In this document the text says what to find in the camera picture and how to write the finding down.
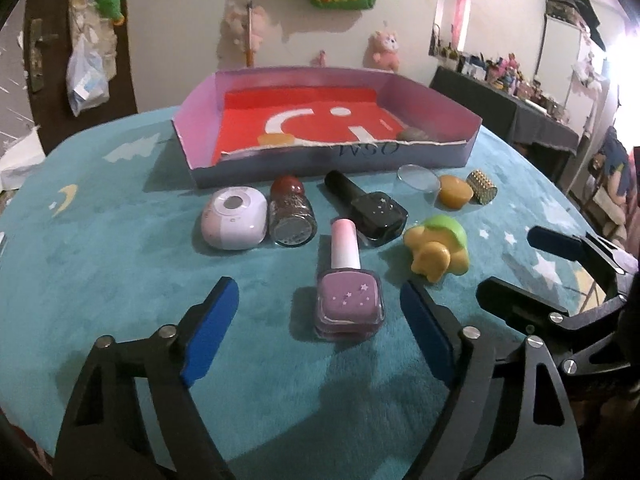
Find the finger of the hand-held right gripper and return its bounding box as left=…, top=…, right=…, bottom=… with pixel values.
left=527, top=225, right=636, bottom=306
left=476, top=276, right=640, bottom=376

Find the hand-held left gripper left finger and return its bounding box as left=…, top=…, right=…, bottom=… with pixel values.
left=54, top=276, right=240, bottom=480

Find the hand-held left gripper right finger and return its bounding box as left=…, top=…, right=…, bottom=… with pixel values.
left=400, top=280, right=586, bottom=480

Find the pink nail polish bottle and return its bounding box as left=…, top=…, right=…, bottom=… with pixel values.
left=314, top=218, right=386, bottom=342

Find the gold studded cylinder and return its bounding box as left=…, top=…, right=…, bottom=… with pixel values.
left=466, top=170, right=499, bottom=206

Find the green and yellow toy figure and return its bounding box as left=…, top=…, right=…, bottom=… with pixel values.
left=403, top=215, right=471, bottom=285

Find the yellow round plastic capsule half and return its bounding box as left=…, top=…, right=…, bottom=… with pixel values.
left=438, top=174, right=474, bottom=209

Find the white rounded plastic case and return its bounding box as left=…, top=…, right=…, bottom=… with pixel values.
left=201, top=186, right=267, bottom=251

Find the glitter nail polish red cap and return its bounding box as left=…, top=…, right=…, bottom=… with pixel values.
left=268, top=175, right=319, bottom=248

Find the clear round lid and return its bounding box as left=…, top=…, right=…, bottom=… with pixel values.
left=397, top=164, right=442, bottom=206

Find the purple cardboard box red lining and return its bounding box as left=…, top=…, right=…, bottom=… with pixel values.
left=172, top=66, right=483, bottom=190

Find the black nail polish bottle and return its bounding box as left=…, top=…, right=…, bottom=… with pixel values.
left=324, top=170, right=408, bottom=247

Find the dark side table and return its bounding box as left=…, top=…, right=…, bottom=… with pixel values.
left=430, top=65, right=593, bottom=161

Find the row of small bottles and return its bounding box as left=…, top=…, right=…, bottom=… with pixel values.
left=440, top=42, right=571, bottom=116

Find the white standing board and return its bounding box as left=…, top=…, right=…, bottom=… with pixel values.
left=537, top=0, right=601, bottom=96

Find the black garment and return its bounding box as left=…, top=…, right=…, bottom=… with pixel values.
left=565, top=0, right=608, bottom=51

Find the white paper sheet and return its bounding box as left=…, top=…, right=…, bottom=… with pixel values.
left=0, top=130, right=47, bottom=191

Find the pink plush toy with horns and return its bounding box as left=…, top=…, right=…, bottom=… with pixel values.
left=369, top=31, right=402, bottom=72

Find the clear plastic bag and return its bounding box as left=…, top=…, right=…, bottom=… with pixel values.
left=66, top=35, right=111, bottom=117

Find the mop with orange grip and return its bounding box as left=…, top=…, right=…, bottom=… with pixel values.
left=244, top=0, right=256, bottom=68

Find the grey starred sheet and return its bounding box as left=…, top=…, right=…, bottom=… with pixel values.
left=0, top=0, right=43, bottom=161

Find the pale pink plush toy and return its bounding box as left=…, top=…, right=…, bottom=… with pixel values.
left=225, top=2, right=266, bottom=53

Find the metal door handle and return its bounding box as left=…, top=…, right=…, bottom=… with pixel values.
left=30, top=19, right=58, bottom=93

